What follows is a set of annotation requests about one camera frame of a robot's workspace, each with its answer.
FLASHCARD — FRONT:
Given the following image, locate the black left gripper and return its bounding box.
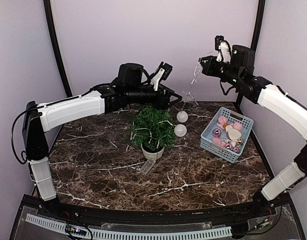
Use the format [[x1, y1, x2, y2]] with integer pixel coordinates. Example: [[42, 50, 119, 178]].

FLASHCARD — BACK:
[[127, 82, 183, 110]]

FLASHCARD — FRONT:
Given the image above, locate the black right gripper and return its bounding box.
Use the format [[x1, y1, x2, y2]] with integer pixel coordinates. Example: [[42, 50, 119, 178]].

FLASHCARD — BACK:
[[199, 55, 242, 87]]

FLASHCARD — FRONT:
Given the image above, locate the clear string light garland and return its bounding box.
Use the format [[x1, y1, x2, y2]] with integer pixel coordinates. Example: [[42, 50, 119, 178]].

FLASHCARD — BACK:
[[129, 50, 214, 176]]

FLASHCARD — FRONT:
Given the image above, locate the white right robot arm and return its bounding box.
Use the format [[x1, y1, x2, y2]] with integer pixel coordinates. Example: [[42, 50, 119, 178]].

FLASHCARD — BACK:
[[199, 45, 307, 217]]

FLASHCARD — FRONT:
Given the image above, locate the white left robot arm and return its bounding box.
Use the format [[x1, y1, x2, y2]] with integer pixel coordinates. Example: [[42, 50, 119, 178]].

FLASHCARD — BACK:
[[10, 62, 182, 218]]

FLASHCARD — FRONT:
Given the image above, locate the small green christmas tree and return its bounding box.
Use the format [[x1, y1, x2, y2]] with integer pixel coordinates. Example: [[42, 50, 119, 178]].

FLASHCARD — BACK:
[[130, 104, 177, 150]]

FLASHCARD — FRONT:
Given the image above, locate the white tree pot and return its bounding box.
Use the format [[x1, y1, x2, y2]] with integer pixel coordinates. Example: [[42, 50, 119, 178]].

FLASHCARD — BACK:
[[141, 144, 165, 161]]

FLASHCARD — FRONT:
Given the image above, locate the pink bow ornament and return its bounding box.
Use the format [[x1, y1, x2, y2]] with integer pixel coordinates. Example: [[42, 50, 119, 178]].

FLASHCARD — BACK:
[[217, 115, 229, 128]]

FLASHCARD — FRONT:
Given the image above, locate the blue plastic basket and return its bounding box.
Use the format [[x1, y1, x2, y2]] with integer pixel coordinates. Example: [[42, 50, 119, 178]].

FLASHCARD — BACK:
[[200, 107, 254, 164]]

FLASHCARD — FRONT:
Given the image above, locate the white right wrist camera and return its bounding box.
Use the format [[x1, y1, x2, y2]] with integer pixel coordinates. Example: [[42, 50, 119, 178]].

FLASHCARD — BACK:
[[214, 35, 232, 64]]

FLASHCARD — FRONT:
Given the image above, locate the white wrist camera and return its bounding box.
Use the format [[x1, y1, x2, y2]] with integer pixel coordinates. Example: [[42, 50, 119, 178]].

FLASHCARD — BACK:
[[214, 35, 232, 64], [149, 61, 173, 91]]

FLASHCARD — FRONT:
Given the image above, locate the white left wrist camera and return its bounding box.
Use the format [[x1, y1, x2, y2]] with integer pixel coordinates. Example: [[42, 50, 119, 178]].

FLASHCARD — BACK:
[[149, 61, 173, 91]]

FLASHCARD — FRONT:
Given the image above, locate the white cable duct strip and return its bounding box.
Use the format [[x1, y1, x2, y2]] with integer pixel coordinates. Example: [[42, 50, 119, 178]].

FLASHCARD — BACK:
[[25, 213, 232, 240]]

